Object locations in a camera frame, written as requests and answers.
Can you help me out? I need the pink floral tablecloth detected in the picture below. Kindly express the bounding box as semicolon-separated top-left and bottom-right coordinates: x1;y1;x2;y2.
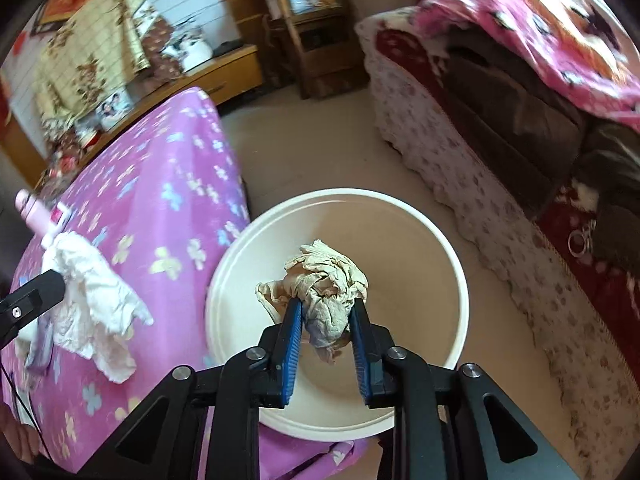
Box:
0;86;371;480

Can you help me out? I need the wooden chair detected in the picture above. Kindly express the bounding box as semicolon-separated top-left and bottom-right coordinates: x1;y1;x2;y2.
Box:
265;0;369;99

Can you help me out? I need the wooden TV cabinet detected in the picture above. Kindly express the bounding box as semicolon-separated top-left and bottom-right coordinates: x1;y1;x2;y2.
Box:
1;44;264;188

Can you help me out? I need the white bottle red label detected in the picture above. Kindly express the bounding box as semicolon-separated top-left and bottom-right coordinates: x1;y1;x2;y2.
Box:
41;202;73;249

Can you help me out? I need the yellow floral cloth cover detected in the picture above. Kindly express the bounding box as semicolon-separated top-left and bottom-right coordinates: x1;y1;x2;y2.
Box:
34;0;183;138

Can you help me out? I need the beige tissue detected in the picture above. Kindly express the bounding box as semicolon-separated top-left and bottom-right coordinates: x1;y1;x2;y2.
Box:
255;240;369;364

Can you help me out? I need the white plastic trash bucket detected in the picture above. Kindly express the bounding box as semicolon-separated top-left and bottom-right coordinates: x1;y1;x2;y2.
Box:
205;188;470;442

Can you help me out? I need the white kettle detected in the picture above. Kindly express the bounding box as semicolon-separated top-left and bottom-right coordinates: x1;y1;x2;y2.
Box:
163;26;213;72

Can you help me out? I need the framed couple photo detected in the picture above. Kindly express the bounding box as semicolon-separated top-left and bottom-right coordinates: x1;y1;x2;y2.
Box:
96;89;134;131

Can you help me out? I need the white tissue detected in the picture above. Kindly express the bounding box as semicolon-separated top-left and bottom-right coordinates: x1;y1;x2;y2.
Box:
41;232;154;384

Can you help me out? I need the floral covered sofa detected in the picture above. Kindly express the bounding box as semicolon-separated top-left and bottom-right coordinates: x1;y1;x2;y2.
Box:
356;8;639;479

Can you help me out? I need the pink water bottle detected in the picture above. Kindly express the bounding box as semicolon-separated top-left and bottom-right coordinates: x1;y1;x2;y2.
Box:
15;188;55;237

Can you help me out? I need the pink cartoon blanket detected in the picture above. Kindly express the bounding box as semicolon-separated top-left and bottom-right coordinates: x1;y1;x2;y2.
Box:
413;0;639;129

